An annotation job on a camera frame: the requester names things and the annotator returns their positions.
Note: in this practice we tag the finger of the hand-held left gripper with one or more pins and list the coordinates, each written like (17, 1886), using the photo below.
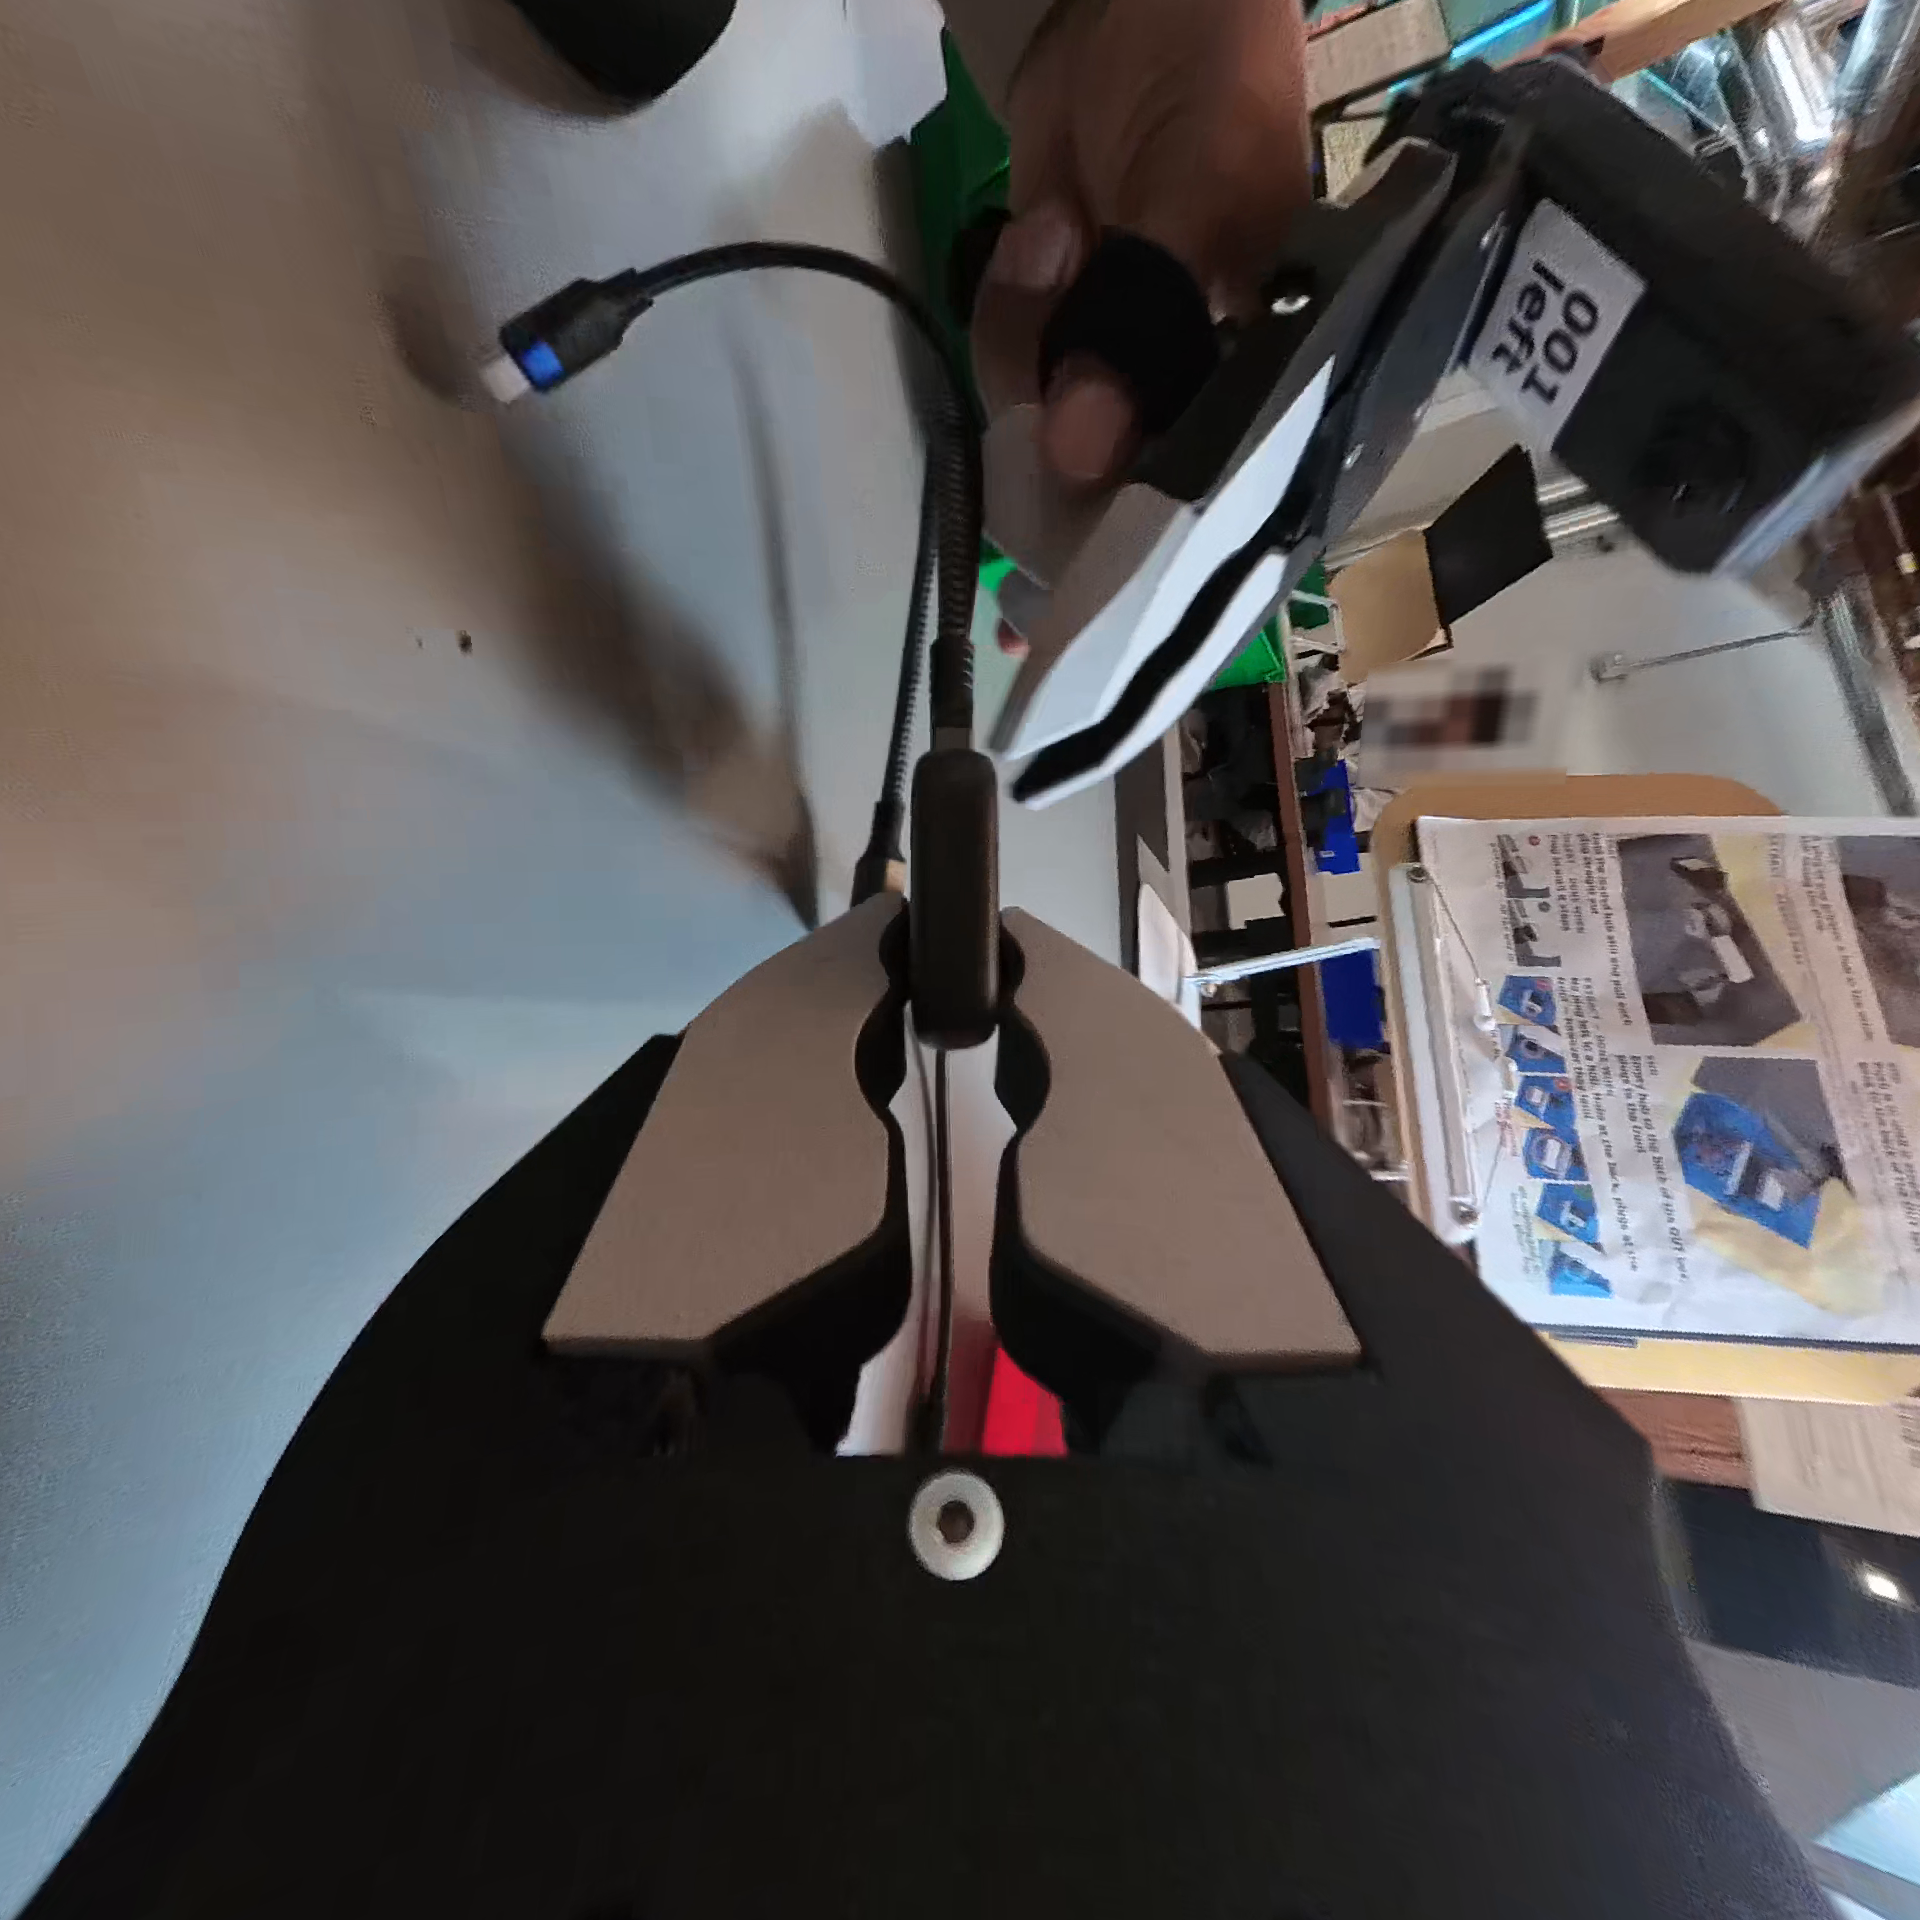
(1113, 630)
(1198, 675)

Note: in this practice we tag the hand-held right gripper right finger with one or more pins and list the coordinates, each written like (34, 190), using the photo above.
(1186, 1197)

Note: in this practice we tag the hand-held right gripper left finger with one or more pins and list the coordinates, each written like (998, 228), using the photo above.
(718, 1197)

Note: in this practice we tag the black rounded USB hub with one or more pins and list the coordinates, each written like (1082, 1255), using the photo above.
(953, 901)

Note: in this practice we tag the green plastic bin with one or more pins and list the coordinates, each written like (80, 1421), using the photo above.
(961, 150)

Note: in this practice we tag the person's left hand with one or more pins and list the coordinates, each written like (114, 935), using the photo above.
(1158, 121)

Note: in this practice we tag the instruction sheet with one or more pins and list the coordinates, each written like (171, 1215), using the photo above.
(1723, 1081)

